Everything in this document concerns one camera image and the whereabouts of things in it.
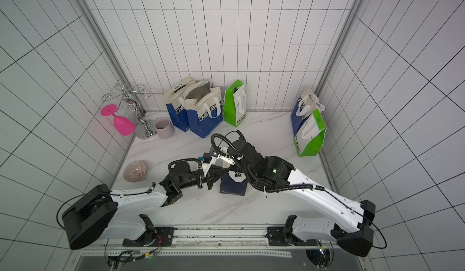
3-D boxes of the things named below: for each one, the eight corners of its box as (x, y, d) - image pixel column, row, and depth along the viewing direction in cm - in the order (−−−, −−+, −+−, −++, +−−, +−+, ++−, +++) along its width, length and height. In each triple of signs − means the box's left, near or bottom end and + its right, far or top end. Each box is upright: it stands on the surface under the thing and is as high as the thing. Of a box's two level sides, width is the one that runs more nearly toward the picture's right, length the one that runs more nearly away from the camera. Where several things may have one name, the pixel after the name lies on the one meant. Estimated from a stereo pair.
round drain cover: (130, 186, 88) (126, 182, 85) (123, 173, 92) (119, 169, 89) (151, 172, 93) (148, 168, 90) (144, 160, 97) (141, 156, 94)
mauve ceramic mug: (155, 138, 108) (151, 130, 102) (160, 125, 115) (156, 117, 109) (172, 138, 108) (169, 130, 102) (176, 125, 115) (173, 117, 109)
